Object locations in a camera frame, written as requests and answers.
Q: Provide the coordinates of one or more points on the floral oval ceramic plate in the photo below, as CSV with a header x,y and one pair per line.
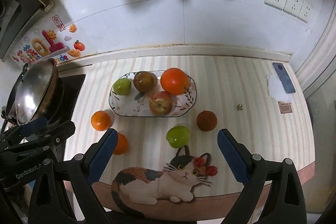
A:
x,y
136,104

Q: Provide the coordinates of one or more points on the brownish red apple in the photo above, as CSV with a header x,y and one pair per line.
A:
x,y
144,81

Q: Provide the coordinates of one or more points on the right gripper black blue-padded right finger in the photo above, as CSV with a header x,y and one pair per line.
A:
x,y
285,201

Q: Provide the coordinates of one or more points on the cherry tomato lower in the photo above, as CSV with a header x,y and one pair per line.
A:
x,y
211,171

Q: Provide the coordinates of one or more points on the dark brownish orange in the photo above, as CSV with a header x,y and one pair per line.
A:
x,y
207,121

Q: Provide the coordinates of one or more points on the small brown label card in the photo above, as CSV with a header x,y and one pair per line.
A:
x,y
285,108

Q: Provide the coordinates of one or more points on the cherry tomato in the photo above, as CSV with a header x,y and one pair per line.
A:
x,y
211,171
199,162

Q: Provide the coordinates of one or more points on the red yellow apple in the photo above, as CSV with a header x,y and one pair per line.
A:
x,y
161,103

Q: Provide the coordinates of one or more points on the steel wok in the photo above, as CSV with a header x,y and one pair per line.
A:
x,y
36,93

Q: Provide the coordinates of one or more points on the colourful wall sticker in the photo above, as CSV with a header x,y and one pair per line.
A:
x,y
60,42

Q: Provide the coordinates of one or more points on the cherry tomato upper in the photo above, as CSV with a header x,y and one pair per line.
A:
x,y
199,162

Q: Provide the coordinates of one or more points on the large bright orange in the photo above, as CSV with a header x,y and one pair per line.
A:
x,y
174,81

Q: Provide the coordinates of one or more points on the white crumpled tissue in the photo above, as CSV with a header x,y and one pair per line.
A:
x,y
277,91

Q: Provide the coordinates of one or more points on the small green fruit stem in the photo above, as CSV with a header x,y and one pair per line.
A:
x,y
239,107

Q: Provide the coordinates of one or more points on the green apple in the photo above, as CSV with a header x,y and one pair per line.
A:
x,y
122,86
178,136

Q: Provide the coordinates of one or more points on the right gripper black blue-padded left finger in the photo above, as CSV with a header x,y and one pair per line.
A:
x,y
49,201

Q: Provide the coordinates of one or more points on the white wall socket strip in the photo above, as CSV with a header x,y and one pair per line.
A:
x,y
300,9

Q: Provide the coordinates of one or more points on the blue smartphone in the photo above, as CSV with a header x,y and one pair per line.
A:
x,y
284,78

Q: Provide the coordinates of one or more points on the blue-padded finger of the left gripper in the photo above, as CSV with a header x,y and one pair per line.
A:
x,y
17,133

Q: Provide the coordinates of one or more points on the striped cat table mat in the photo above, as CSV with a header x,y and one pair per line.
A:
x,y
222,83

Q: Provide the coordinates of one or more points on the small orange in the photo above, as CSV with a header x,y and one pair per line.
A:
x,y
101,120
122,145

